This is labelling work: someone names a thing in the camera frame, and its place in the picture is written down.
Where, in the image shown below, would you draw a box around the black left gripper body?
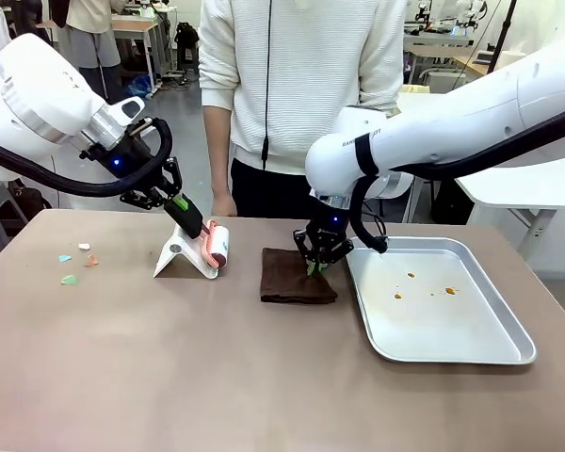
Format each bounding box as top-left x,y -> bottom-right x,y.
78,120 -> 171,193

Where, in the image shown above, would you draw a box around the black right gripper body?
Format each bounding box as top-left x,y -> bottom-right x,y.
307,197 -> 352,250

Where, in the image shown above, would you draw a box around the pink lint roller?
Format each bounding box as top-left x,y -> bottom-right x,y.
195,218 -> 231,272

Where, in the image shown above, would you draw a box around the brown cloth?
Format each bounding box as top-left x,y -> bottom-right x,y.
259,247 -> 339,305

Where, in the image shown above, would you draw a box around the person's right forearm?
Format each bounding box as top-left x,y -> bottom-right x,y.
202,104 -> 233,195

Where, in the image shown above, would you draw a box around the person's right hand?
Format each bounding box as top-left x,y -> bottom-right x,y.
211,190 -> 238,218

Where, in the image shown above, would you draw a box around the white folding stand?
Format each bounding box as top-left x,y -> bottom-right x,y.
153,220 -> 220,281

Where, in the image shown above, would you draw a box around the person's black trousers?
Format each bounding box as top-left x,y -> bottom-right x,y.
229,157 -> 319,220

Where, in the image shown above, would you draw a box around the blue plastic bag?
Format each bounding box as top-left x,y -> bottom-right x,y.
124,74 -> 152,99

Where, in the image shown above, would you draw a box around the black bag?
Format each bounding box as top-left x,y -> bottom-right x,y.
7,178 -> 53,222

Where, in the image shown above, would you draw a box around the silver metal tray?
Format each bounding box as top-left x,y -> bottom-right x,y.
343,236 -> 538,365

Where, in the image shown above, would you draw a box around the bystander in beige top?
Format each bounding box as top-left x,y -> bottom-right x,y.
54,0 -> 128,105

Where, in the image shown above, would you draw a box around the black stool with bag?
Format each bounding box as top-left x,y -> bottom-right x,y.
175,22 -> 203,76

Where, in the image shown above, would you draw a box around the wooden top desk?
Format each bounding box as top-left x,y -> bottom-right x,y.
110,13 -> 164,95

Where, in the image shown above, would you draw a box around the grey stool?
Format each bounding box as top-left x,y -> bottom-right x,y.
0,181 -> 29,265

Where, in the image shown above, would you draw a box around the person's white sweater torso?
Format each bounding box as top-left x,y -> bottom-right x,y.
198,0 -> 409,176

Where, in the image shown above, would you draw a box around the bystander in grey trousers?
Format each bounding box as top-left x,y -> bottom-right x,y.
8,0 -> 60,41

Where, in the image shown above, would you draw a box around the white box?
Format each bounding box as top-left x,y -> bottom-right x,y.
423,70 -> 467,93

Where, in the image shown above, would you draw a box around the large white table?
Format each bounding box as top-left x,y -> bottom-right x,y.
395,91 -> 565,272

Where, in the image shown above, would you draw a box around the wooden workbench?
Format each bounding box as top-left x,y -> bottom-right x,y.
404,44 -> 500,81

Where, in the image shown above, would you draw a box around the white paper roll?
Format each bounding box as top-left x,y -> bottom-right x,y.
498,46 -> 528,68

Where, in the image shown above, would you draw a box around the black pole stand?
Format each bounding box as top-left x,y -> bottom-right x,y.
487,0 -> 517,74

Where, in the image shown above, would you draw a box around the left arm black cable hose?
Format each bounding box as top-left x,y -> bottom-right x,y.
0,117 -> 174,198

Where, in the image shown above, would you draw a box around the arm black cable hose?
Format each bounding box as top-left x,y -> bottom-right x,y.
347,112 -> 565,255
0,117 -> 174,198

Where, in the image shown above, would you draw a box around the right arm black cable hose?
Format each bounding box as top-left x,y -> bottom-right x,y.
347,112 -> 565,255

